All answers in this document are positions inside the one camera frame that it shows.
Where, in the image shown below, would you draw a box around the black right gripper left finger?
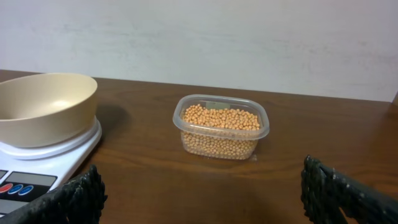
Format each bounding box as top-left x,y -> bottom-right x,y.
1,165 -> 108,224

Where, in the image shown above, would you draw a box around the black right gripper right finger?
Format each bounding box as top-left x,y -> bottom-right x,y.
300,155 -> 397,224

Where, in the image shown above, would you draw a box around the beige bowl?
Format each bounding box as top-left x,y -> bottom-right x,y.
1,73 -> 98,147

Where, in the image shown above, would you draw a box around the white digital kitchen scale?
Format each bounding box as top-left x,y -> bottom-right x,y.
1,119 -> 102,217

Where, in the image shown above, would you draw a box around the soybeans in container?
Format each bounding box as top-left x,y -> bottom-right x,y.
181,104 -> 261,160

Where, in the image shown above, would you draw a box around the clear plastic container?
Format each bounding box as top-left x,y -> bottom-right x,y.
172,95 -> 270,160

